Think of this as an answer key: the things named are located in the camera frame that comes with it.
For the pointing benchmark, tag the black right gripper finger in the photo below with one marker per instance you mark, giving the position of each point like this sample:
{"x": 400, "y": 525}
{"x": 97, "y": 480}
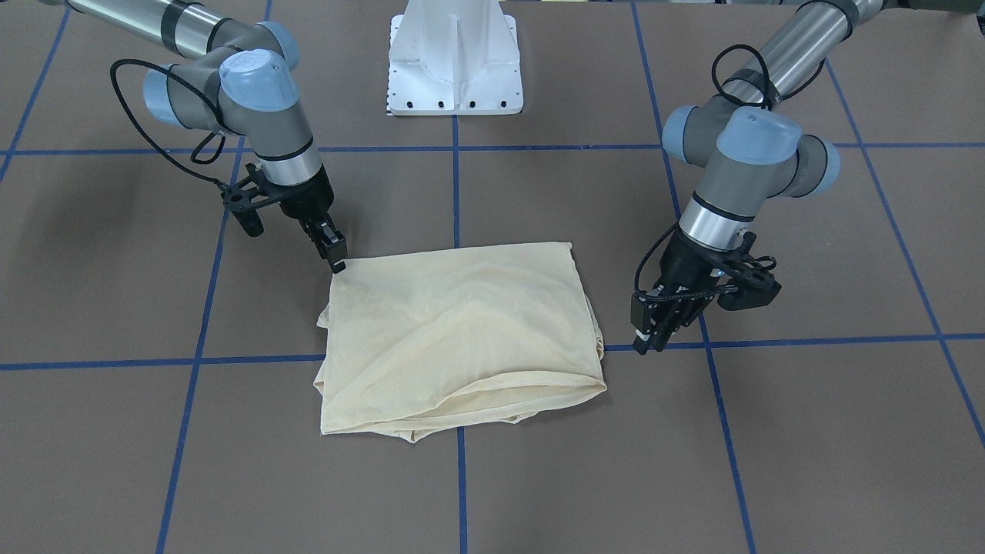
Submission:
{"x": 330, "y": 243}

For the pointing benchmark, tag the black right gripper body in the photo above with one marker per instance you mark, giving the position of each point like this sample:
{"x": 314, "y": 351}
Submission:
{"x": 305, "y": 202}

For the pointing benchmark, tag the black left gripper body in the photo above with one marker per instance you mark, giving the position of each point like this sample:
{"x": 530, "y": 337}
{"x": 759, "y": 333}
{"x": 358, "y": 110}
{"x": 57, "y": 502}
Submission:
{"x": 687, "y": 267}

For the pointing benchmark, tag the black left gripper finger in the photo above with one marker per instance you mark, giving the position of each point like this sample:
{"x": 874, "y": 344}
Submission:
{"x": 671, "y": 316}
{"x": 642, "y": 317}

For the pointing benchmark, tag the cream long-sleeve graphic shirt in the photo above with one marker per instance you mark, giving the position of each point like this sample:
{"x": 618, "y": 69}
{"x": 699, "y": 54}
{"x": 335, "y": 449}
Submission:
{"x": 431, "y": 341}

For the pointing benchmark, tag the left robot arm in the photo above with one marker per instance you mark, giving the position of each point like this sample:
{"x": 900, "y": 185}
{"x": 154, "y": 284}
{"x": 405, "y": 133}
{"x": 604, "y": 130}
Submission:
{"x": 749, "y": 153}

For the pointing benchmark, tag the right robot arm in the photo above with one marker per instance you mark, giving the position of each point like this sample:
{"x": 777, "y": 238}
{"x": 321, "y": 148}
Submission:
{"x": 236, "y": 80}

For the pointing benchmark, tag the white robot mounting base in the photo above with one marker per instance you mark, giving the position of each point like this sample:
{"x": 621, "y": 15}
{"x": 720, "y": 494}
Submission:
{"x": 454, "y": 58}

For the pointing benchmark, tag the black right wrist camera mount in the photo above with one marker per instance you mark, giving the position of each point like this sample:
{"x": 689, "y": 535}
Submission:
{"x": 247, "y": 196}

